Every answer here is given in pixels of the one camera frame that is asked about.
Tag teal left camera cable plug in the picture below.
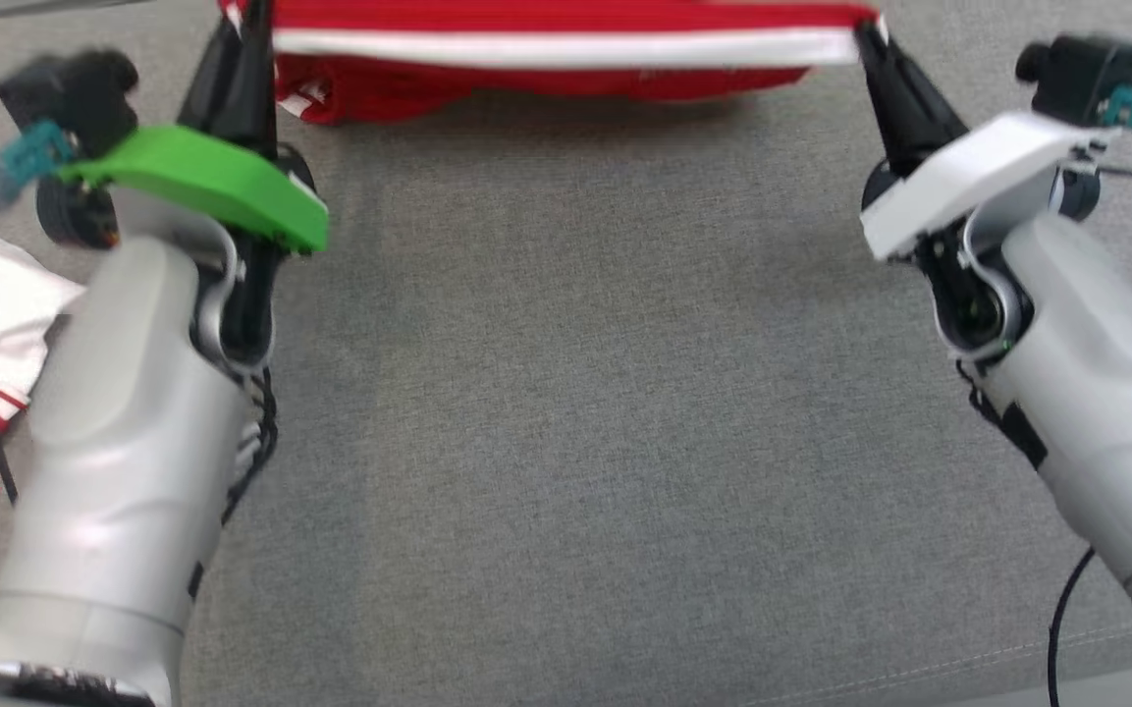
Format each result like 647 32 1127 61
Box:
0 123 76 207

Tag red shorts with white trim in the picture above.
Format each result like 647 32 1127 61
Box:
217 0 881 127

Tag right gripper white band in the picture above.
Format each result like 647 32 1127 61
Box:
855 22 1121 366

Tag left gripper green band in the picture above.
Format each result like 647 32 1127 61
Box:
35 0 331 364

